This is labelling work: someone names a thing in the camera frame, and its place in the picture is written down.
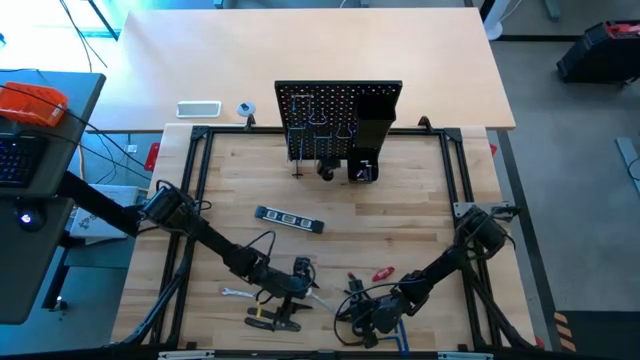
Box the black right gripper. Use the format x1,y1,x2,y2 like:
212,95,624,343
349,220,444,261
348,294,404,350

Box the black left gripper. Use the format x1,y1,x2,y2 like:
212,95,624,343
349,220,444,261
257,267,315,327

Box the large silver combination wrench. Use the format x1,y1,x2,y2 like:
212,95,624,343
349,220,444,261
304,289,336,314

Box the blue T-handle hex key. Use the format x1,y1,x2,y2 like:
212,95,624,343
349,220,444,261
379,319,411,357

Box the small silver combination wrench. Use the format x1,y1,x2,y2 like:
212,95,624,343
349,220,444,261
221,287,260,300

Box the black torpedo level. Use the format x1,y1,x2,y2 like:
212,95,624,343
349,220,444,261
254,205,326,235

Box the double prong pegboard hook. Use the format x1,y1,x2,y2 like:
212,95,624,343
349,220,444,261
285,126,308,164
311,131,336,162

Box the small black pegboard bin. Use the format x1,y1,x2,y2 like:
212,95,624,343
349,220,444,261
347,148,380,184

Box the tall black pegboard bin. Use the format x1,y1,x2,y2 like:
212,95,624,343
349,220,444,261
354,94,399,150

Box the black metal pegboard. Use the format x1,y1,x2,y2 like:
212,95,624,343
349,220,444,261
273,79,404,179

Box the white cardboard box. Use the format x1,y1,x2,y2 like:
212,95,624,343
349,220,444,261
68,183,141,240

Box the beige wooden desk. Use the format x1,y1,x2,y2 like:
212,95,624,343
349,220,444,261
85,7,517,132

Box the dark grey side desk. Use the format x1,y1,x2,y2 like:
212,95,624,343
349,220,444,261
0,69,107,326

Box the black computer mouse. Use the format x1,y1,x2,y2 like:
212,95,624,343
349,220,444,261
14,205,47,234

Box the black backlit keyboard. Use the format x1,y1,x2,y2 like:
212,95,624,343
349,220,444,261
0,133,50,189

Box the orange plastic case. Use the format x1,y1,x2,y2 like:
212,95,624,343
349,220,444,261
0,82,70,128

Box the black equipment case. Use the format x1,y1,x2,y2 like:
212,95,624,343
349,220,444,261
555,19,640,87

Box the red tool on case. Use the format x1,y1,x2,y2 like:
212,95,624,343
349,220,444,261
606,22,640,41

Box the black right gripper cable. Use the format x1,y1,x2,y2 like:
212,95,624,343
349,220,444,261
333,283,401,347

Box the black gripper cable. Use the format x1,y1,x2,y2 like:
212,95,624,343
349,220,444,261
333,283,401,347
243,229,277,257

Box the black handled pliers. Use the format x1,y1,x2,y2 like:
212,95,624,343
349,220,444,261
243,313,303,334

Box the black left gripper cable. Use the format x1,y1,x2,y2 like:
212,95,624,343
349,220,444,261
243,229,277,257

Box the silver frame bracket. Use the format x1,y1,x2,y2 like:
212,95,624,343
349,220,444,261
157,349,217,360
436,351,495,360

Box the black aluminium table frame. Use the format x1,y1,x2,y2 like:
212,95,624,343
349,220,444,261
107,113,541,351

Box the grey floor rail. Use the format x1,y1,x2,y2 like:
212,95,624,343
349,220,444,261
615,136,640,197

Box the white pedestal base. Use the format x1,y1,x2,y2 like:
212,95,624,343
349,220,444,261
480,0,524,42

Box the black floor cable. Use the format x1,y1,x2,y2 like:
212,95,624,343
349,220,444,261
58,0,109,71

